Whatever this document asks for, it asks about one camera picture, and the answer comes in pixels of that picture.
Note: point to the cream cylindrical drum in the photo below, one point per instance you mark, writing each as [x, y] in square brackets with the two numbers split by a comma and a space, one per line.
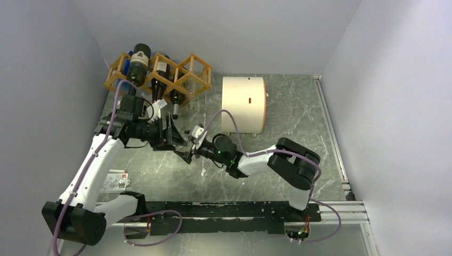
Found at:
[246, 99]

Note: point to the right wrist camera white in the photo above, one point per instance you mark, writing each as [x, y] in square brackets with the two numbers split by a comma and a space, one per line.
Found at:
[197, 134]

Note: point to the white paper card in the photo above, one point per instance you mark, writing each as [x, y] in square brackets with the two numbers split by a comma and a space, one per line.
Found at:
[116, 181]

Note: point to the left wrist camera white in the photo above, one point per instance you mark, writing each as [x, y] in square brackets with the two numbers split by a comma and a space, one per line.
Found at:
[156, 110]

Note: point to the blue glass bottle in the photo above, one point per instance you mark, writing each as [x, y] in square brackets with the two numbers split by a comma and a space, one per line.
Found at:
[126, 65]

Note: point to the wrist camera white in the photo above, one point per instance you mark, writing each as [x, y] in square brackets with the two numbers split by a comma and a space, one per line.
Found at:
[197, 134]
[156, 110]

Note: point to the dark green bottle silver cap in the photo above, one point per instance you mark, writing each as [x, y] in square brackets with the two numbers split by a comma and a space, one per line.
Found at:
[177, 99]

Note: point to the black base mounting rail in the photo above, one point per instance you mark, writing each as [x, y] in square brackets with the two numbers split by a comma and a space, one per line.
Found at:
[227, 217]

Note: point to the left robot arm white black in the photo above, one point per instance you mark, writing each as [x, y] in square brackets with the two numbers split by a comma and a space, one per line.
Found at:
[75, 216]

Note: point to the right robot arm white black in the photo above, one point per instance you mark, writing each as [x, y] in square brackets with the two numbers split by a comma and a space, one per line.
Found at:
[295, 164]

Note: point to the dark bottle gold foil neck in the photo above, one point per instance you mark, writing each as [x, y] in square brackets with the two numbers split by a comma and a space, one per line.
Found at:
[158, 87]

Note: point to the wooden hexagonal wine rack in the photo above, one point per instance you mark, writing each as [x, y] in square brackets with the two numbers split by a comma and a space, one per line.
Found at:
[191, 77]

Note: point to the dark green labelled wine bottle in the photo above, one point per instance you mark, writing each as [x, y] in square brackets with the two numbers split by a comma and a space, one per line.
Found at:
[138, 67]

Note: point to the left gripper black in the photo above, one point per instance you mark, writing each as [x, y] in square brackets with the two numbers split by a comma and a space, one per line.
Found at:
[161, 138]

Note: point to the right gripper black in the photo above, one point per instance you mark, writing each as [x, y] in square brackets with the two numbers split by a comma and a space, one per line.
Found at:
[186, 156]

